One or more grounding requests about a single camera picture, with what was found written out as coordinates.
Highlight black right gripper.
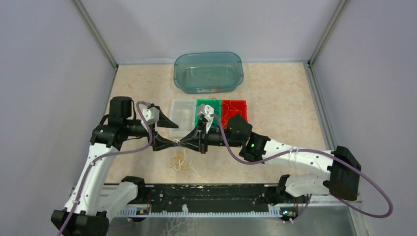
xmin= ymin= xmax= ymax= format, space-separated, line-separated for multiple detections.
xmin=178 ymin=119 xmax=243 ymax=154

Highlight cable bundle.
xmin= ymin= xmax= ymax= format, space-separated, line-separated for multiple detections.
xmin=167 ymin=147 xmax=203 ymax=178

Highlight yellow thin cable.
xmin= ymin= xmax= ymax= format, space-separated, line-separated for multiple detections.
xmin=222 ymin=101 xmax=247 ymax=121

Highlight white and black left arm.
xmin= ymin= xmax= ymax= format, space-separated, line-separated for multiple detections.
xmin=51 ymin=96 xmax=178 ymax=236

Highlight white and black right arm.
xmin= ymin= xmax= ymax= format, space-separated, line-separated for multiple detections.
xmin=179 ymin=115 xmax=361 ymax=203

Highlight white plastic bin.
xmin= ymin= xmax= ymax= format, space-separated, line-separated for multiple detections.
xmin=170 ymin=99 xmax=197 ymax=139

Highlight green plastic bin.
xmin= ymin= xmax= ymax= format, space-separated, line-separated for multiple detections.
xmin=194 ymin=98 xmax=221 ymax=128

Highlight red plastic bin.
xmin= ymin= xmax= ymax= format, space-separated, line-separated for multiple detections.
xmin=221 ymin=100 xmax=248 ymax=130

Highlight teal transparent plastic tub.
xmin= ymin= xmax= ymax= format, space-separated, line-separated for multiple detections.
xmin=173 ymin=52 xmax=244 ymax=94

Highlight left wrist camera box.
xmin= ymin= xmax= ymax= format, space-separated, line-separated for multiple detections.
xmin=141 ymin=106 xmax=160 ymax=127

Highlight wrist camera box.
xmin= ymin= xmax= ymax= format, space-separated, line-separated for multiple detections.
xmin=196 ymin=104 xmax=214 ymax=133
xmin=141 ymin=106 xmax=160 ymax=127

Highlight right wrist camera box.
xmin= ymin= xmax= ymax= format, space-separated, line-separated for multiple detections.
xmin=196 ymin=104 xmax=214 ymax=133

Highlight aluminium frame rail left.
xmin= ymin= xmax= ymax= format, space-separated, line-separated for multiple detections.
xmin=71 ymin=0 xmax=119 ymax=125

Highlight aluminium frame rail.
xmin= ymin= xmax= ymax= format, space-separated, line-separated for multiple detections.
xmin=71 ymin=0 xmax=119 ymax=125
xmin=303 ymin=61 xmax=375 ymax=236

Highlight aluminium frame rail right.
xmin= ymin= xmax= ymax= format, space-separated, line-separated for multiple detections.
xmin=303 ymin=61 xmax=375 ymax=236

